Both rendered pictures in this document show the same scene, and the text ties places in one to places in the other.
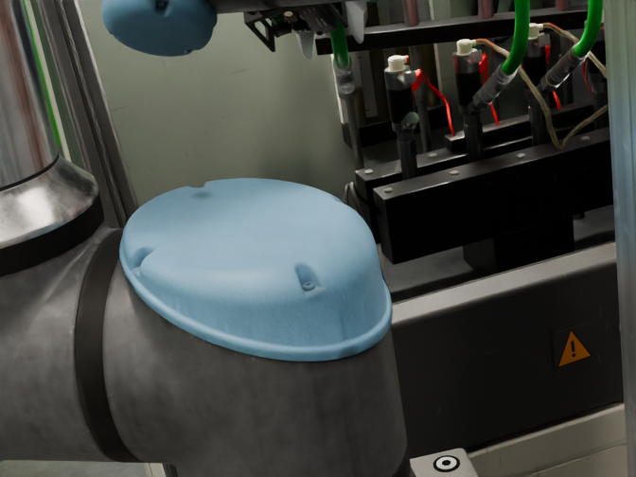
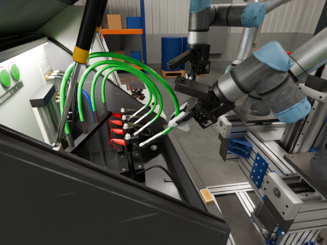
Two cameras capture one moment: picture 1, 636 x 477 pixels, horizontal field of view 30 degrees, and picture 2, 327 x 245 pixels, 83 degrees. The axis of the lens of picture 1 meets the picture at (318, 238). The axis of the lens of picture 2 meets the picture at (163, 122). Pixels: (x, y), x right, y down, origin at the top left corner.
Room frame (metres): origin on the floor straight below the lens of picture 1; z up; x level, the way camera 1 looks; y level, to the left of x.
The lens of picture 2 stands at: (1.12, 0.48, 1.51)
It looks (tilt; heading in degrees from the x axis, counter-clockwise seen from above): 30 degrees down; 268
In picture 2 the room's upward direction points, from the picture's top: straight up
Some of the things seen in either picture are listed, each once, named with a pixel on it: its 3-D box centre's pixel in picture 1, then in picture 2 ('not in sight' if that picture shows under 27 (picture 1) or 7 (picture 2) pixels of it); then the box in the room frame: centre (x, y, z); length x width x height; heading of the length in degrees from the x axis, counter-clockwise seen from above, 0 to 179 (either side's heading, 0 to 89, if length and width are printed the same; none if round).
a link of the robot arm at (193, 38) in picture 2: not in sight; (196, 38); (0.96, -0.30, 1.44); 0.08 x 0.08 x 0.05
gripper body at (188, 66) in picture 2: not in sight; (197, 59); (0.95, -0.30, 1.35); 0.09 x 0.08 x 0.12; 13
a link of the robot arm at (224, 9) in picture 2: not in sight; (219, 15); (0.87, -0.35, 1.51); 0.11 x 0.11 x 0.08; 39
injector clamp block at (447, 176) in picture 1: (513, 206); (129, 157); (1.26, -0.23, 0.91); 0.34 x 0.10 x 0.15; 103
